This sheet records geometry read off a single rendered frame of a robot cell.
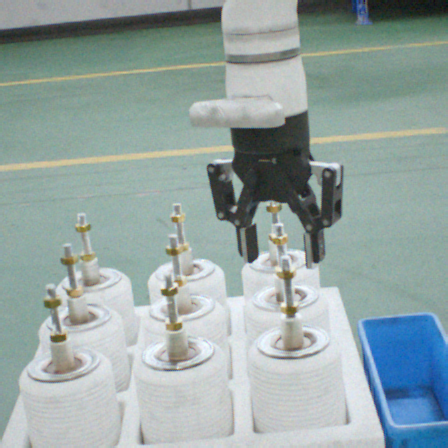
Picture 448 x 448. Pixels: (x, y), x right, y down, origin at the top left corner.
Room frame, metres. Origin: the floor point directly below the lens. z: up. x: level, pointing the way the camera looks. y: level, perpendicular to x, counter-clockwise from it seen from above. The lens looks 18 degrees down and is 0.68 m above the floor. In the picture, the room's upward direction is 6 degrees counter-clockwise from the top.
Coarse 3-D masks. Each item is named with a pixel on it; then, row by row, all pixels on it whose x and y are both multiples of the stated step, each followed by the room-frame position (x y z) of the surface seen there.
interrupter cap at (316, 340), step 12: (264, 336) 0.93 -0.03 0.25; (276, 336) 0.93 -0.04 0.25; (312, 336) 0.92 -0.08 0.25; (324, 336) 0.91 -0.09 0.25; (264, 348) 0.90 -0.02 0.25; (276, 348) 0.90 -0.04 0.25; (288, 348) 0.90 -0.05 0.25; (300, 348) 0.90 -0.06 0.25; (312, 348) 0.89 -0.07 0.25; (324, 348) 0.89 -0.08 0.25
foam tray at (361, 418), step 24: (336, 288) 1.21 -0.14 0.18; (144, 312) 1.20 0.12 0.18; (240, 312) 1.17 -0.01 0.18; (336, 312) 1.13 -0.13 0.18; (240, 336) 1.10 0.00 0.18; (336, 336) 1.06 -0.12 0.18; (240, 360) 1.03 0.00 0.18; (240, 384) 0.97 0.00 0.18; (360, 384) 0.94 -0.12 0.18; (120, 408) 0.97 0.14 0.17; (240, 408) 0.92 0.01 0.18; (360, 408) 0.89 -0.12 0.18; (24, 432) 0.92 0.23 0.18; (240, 432) 0.87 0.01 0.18; (288, 432) 0.86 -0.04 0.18; (312, 432) 0.85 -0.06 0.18; (336, 432) 0.85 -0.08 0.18; (360, 432) 0.84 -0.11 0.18
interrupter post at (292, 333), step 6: (282, 318) 0.91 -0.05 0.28; (294, 318) 0.90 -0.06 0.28; (300, 318) 0.91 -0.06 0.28; (282, 324) 0.91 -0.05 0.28; (288, 324) 0.90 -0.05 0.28; (294, 324) 0.90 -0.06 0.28; (300, 324) 0.90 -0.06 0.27; (282, 330) 0.91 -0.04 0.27; (288, 330) 0.90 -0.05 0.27; (294, 330) 0.90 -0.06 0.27; (300, 330) 0.90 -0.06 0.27; (282, 336) 0.91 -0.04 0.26; (288, 336) 0.90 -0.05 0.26; (294, 336) 0.90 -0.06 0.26; (300, 336) 0.90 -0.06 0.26; (282, 342) 0.91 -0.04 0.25; (288, 342) 0.90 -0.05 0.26; (294, 342) 0.90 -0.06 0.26; (300, 342) 0.90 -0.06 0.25
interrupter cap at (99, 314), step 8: (88, 304) 1.07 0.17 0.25; (96, 304) 1.07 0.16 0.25; (64, 312) 1.05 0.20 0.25; (88, 312) 1.05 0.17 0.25; (96, 312) 1.05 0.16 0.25; (104, 312) 1.04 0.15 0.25; (48, 320) 1.03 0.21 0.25; (64, 320) 1.04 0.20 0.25; (88, 320) 1.03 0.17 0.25; (96, 320) 1.02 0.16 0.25; (104, 320) 1.02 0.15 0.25; (48, 328) 1.02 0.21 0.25; (64, 328) 1.01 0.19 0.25; (72, 328) 1.01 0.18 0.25; (80, 328) 1.00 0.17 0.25; (88, 328) 1.00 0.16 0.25
